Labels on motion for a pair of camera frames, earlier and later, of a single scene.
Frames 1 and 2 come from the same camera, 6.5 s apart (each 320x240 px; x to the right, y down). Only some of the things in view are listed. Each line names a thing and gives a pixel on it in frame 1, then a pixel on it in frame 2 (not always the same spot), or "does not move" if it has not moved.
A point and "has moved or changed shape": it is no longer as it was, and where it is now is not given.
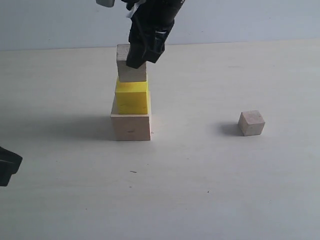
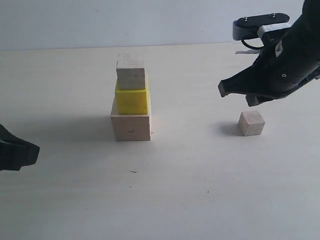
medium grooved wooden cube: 127,73 has moved or changed shape
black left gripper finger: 7,169 -> 13,157
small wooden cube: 251,123 does not move
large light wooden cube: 131,127 does not move
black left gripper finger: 6,155 -> 32,150
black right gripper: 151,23 -> 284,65
